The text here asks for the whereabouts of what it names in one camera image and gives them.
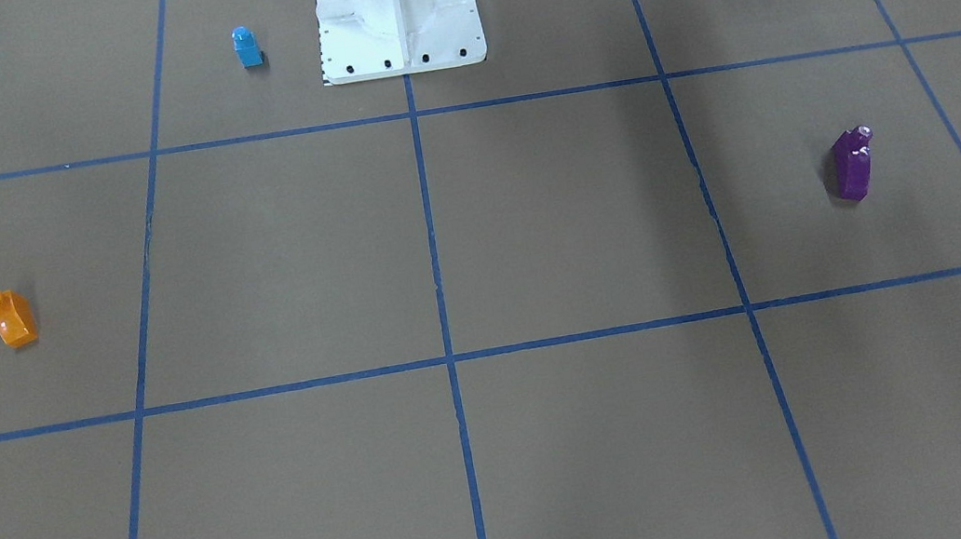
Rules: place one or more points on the orange trapezoid block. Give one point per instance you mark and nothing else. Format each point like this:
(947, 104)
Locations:
(17, 323)

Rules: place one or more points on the small blue block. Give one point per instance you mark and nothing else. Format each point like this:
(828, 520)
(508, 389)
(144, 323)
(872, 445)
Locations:
(248, 52)

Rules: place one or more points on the purple trapezoid block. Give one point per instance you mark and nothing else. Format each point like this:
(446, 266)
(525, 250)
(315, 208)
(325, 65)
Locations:
(853, 161)

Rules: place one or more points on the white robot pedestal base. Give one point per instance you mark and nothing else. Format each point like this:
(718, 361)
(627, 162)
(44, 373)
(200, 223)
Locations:
(366, 40)

